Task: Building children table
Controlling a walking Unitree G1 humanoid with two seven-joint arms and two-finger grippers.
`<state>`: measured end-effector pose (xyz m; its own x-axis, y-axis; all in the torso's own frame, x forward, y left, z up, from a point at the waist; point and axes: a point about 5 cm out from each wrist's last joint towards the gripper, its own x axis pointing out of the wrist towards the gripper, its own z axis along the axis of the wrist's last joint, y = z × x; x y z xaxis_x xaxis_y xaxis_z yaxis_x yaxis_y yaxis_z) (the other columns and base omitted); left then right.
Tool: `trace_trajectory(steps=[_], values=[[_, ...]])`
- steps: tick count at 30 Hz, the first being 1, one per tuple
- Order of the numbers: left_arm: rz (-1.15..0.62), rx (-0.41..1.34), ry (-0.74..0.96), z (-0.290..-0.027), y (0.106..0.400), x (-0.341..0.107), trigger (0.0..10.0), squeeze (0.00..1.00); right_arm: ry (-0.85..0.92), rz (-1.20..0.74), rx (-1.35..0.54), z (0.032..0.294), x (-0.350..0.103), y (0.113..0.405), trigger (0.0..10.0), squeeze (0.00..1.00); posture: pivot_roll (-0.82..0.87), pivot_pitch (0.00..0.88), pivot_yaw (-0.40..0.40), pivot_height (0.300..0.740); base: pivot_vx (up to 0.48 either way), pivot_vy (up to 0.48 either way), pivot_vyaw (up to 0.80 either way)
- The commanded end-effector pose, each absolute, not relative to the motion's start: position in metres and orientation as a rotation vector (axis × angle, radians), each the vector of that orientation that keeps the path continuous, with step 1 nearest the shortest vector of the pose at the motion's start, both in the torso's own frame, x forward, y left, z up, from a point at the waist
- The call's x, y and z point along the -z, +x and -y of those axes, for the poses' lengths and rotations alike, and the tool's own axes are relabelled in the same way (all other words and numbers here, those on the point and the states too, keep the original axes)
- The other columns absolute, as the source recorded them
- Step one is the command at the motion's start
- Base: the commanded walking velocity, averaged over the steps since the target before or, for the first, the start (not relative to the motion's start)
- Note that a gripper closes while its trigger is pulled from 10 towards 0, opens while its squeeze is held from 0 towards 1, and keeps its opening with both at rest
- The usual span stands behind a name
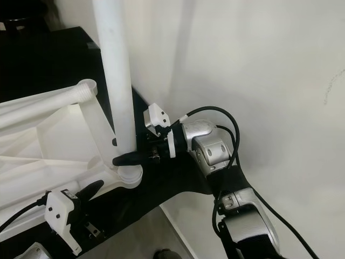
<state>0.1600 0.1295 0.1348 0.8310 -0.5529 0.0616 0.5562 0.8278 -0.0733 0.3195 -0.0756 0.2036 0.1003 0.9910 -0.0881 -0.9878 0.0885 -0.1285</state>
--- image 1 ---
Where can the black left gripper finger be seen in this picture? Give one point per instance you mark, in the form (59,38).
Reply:
(91,190)

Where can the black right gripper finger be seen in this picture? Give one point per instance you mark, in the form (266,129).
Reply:
(115,142)
(137,158)

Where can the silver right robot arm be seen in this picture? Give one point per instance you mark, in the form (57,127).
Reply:
(213,154)

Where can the grey tape patch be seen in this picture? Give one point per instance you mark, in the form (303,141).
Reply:
(92,46)

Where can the black tablecloth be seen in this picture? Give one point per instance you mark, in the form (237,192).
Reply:
(43,59)

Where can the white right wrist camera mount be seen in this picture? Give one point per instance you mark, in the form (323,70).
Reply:
(156,115)

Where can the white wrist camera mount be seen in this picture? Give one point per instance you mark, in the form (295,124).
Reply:
(59,211)
(156,115)

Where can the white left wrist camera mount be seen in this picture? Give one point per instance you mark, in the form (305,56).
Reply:
(59,211)

